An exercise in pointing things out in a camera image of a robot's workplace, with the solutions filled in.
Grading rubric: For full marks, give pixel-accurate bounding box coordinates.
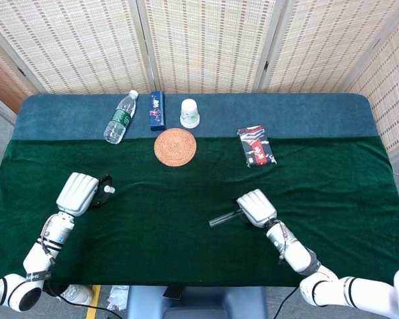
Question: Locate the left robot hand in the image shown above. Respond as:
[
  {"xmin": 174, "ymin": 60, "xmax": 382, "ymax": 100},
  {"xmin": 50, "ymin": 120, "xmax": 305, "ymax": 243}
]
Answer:
[{"xmin": 55, "ymin": 171, "xmax": 114, "ymax": 217}]

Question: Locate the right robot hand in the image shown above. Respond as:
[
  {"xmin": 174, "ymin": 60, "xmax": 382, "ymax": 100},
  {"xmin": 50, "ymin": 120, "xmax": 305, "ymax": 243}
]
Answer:
[{"xmin": 231, "ymin": 188, "xmax": 278, "ymax": 229}]

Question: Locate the clear glass tube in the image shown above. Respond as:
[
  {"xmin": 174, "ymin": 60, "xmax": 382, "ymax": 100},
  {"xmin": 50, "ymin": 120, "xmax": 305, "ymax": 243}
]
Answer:
[{"xmin": 208, "ymin": 209, "xmax": 240, "ymax": 229}]

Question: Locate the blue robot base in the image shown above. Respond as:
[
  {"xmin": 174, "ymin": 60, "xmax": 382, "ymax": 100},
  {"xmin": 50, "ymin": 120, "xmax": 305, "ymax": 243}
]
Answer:
[{"xmin": 126, "ymin": 284, "xmax": 269, "ymax": 319}]

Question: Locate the black red patterned packet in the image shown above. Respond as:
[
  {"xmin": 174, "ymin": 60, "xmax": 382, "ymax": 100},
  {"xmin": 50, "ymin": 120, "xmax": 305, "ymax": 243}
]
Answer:
[{"xmin": 236, "ymin": 124, "xmax": 277, "ymax": 168}]

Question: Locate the clear plastic water bottle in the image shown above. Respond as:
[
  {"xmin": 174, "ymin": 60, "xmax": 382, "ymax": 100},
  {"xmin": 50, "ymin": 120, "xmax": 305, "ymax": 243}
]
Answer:
[{"xmin": 102, "ymin": 90, "xmax": 140, "ymax": 145}]

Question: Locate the blue table cloth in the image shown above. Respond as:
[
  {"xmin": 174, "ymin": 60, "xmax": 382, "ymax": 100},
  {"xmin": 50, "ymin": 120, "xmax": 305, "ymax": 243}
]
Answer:
[{"xmin": 12, "ymin": 92, "xmax": 380, "ymax": 142}]

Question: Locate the green velvet cloth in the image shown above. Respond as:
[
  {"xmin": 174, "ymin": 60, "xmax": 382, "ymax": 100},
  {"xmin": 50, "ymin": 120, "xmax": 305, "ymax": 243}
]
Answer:
[{"xmin": 0, "ymin": 135, "xmax": 399, "ymax": 287}]

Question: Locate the white sneaker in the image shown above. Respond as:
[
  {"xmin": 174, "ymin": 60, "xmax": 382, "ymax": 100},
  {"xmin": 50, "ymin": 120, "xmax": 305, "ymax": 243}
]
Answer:
[{"xmin": 58, "ymin": 284, "xmax": 94, "ymax": 305}]

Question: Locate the round woven rattan coaster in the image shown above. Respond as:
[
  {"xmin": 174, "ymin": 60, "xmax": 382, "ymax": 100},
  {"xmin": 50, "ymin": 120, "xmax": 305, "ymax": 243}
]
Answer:
[{"xmin": 154, "ymin": 128, "xmax": 198, "ymax": 166}]

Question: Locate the white crumpled paper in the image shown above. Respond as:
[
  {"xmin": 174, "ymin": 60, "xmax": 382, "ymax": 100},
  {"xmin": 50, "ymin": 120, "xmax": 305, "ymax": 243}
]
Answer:
[{"xmin": 106, "ymin": 284, "xmax": 130, "ymax": 310}]

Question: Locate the blue floral print box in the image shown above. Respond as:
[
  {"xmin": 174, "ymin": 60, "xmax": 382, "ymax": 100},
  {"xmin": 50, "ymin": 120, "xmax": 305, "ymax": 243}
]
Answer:
[{"xmin": 149, "ymin": 91, "xmax": 167, "ymax": 132}]

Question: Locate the white paper cup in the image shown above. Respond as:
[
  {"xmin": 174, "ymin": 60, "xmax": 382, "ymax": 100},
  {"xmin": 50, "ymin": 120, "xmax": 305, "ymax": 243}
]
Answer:
[{"xmin": 180, "ymin": 98, "xmax": 200, "ymax": 129}]

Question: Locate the small black flat plate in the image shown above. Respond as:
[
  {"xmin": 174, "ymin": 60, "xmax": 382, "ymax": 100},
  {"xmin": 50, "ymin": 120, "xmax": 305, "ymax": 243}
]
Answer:
[{"xmin": 162, "ymin": 286, "xmax": 184, "ymax": 298}]

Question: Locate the bamboo folding screen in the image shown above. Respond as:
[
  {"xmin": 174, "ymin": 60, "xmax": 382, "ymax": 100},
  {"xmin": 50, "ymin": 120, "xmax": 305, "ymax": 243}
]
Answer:
[{"xmin": 0, "ymin": 0, "xmax": 399, "ymax": 154}]

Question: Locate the black right arm strap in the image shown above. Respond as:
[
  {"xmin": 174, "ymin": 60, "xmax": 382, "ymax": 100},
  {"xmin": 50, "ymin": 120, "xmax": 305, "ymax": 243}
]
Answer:
[{"xmin": 304, "ymin": 248, "xmax": 321, "ymax": 275}]

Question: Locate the black arm strap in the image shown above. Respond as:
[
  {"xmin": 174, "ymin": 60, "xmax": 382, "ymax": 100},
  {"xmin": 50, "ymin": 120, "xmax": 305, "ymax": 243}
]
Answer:
[
  {"xmin": 23, "ymin": 270, "xmax": 52, "ymax": 282},
  {"xmin": 304, "ymin": 248, "xmax": 321, "ymax": 275}
]

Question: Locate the black left arm strap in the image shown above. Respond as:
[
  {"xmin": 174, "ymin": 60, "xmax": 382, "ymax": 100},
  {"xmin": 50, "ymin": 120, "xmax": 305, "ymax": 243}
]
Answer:
[{"xmin": 23, "ymin": 270, "xmax": 52, "ymax": 282}]

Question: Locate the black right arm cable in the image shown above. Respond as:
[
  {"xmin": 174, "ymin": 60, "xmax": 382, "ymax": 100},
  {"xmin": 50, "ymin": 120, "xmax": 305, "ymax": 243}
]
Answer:
[{"xmin": 267, "ymin": 285, "xmax": 301, "ymax": 319}]

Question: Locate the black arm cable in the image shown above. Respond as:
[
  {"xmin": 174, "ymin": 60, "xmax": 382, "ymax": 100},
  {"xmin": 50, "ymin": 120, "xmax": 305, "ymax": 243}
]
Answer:
[
  {"xmin": 267, "ymin": 285, "xmax": 301, "ymax": 319},
  {"xmin": 43, "ymin": 282, "xmax": 129, "ymax": 314}
]

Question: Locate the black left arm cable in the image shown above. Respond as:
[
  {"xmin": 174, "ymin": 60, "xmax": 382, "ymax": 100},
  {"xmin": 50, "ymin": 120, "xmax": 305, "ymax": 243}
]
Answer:
[{"xmin": 43, "ymin": 282, "xmax": 129, "ymax": 314}]

